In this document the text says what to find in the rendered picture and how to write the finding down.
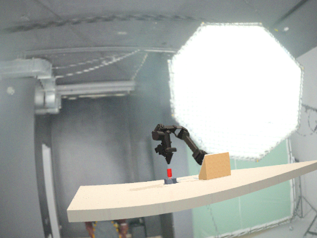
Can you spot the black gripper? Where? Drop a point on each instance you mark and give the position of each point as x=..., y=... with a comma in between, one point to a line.
x=168, y=153

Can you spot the red marker cap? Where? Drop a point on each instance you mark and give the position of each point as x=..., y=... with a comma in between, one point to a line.
x=169, y=173

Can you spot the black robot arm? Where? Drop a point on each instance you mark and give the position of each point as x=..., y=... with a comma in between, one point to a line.
x=162, y=133

